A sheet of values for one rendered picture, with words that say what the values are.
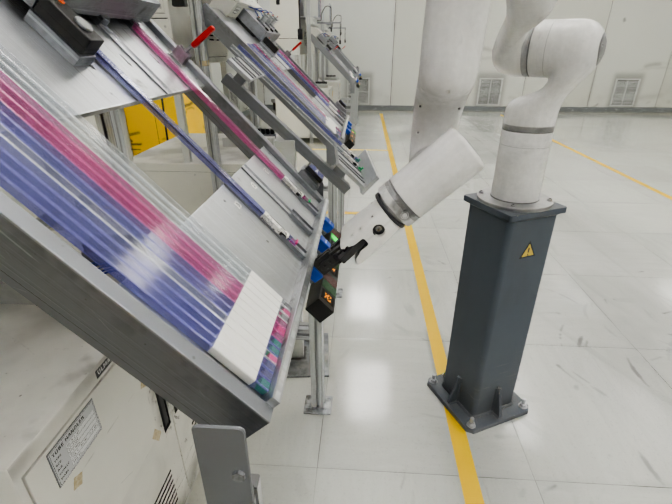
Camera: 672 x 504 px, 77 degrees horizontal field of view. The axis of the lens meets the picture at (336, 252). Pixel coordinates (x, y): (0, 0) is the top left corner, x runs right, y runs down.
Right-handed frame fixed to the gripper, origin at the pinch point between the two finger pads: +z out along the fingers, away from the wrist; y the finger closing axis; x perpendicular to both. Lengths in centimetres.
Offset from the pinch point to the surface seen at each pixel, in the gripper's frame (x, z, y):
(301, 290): 3.4, 0.4, -14.1
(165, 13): 81, 18, 107
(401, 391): -67, 32, 42
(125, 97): 41.5, 2.5, -3.0
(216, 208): 20.6, 2.6, -9.3
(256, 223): 14.2, 2.5, -3.4
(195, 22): 71, 11, 104
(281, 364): 3.4, 0.4, -30.8
